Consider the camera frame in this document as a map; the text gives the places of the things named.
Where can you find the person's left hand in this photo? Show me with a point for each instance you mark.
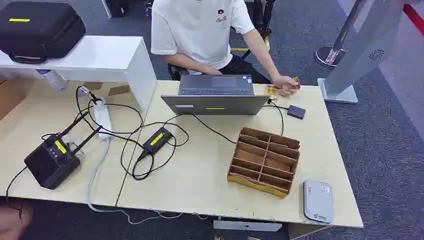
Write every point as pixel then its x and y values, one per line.
pixel 281 86

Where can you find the brown card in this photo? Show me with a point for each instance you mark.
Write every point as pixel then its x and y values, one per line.
pixel 295 83

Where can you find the small black box drive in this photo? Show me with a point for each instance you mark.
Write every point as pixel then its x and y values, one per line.
pixel 296 112

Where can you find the grey laptop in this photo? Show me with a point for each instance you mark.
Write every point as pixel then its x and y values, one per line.
pixel 215 104

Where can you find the black stand with yellow tape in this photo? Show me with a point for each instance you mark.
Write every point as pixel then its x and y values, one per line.
pixel 263 16

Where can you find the wooden card box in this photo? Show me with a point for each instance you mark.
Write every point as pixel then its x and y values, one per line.
pixel 261 165

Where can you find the grey kiosk stand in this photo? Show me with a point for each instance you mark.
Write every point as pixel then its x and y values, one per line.
pixel 364 49

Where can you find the person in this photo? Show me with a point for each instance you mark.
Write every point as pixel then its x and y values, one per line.
pixel 195 30

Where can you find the black chair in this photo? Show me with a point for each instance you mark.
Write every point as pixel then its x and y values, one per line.
pixel 175 71

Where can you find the grey white card reader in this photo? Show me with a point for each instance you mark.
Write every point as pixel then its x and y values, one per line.
pixel 318 202

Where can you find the black power adapter yellow label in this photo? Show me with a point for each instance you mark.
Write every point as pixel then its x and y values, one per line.
pixel 157 140

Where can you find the cardboard sheet under desk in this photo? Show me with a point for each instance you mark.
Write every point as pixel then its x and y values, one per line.
pixel 304 231

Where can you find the red barrier belt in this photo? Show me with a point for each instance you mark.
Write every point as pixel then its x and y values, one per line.
pixel 415 18

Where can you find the small cardboard piece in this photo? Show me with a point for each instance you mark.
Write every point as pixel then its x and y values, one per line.
pixel 119 90

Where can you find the white power strip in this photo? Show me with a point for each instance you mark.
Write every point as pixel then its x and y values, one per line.
pixel 102 119

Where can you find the black cabinet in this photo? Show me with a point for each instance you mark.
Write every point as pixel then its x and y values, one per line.
pixel 116 6

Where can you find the white desk shelf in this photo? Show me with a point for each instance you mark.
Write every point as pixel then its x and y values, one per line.
pixel 99 56

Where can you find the clear plastic bottle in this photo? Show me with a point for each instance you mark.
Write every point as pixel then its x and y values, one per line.
pixel 54 81

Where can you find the black router with antennas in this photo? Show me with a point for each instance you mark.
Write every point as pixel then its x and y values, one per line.
pixel 49 164

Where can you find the black case with yellow label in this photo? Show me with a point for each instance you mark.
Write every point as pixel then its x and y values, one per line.
pixel 39 33

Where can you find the brown cardboard box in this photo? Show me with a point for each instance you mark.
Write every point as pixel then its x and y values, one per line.
pixel 10 97

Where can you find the blurred brown object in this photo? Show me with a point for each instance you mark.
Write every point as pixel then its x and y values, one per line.
pixel 13 222

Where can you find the chrome stanchion post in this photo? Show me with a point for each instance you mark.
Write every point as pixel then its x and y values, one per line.
pixel 328 56

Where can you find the grey metal desk bracket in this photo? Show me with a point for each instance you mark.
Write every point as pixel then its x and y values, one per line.
pixel 246 226

